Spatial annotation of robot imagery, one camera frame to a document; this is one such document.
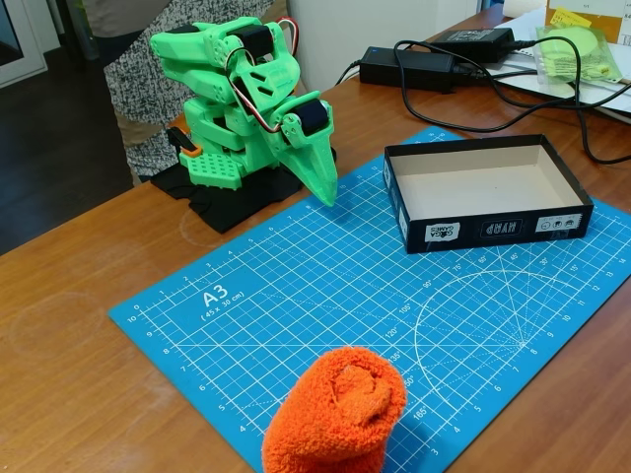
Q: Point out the orange fuzzy sock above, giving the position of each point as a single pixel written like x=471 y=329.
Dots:
x=340 y=419

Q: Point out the green 3D-printed robot arm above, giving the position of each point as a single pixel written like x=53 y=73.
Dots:
x=197 y=49

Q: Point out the large black power adapter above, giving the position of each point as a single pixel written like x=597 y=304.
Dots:
x=389 y=66

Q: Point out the white chair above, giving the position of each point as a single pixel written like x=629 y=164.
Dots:
x=345 y=29

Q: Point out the orange and black clamp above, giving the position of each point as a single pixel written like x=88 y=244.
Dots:
x=185 y=143

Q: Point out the blue A3 cutting mat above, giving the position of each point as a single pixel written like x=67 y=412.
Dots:
x=320 y=295

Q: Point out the black cardboard box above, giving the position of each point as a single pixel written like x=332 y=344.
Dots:
x=483 y=187

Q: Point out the person in speckled top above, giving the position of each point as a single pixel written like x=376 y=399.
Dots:
x=143 y=84

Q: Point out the slim black power adapter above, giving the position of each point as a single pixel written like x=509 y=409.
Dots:
x=473 y=42

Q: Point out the yellow sticky note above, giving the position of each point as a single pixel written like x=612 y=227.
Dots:
x=572 y=17

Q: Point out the plastic bag of green parts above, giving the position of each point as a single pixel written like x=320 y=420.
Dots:
x=591 y=44

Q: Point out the white paper sheets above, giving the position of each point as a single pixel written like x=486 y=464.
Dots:
x=616 y=98

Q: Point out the white framed glass door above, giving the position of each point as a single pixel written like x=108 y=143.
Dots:
x=10 y=29

